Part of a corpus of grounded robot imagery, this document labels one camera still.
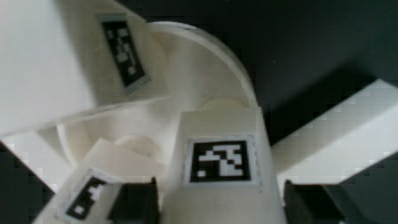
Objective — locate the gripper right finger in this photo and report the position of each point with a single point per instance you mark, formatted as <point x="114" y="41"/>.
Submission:
<point x="310" y="206"/>

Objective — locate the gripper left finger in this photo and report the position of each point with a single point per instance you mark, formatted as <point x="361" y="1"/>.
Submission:
<point x="135" y="209"/>

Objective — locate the white stool leg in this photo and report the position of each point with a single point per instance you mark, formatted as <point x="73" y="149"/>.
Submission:
<point x="119" y="163"/>
<point x="221" y="189"/>
<point x="82" y="62"/>

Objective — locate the white L-shaped fence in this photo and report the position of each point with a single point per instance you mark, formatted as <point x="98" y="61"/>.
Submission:
<point x="347" y="139"/>

